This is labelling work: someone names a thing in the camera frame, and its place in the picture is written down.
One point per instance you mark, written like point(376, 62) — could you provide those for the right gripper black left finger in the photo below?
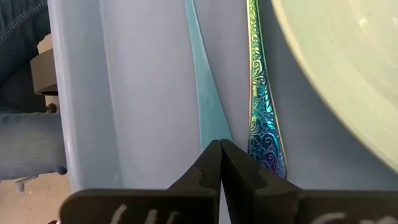
point(140, 207)

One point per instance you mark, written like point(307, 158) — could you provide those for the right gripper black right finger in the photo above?
point(280, 205)

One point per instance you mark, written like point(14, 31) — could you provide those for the iridescent ornate metal fork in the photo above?
point(264, 124)

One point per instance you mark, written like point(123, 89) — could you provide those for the pale green ceramic plate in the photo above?
point(348, 62)

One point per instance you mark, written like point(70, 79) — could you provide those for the light blue plastic tray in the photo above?
point(149, 93)

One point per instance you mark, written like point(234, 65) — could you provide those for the person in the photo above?
point(28, 143)

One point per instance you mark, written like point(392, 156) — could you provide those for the beige round chair part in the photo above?
point(43, 74)

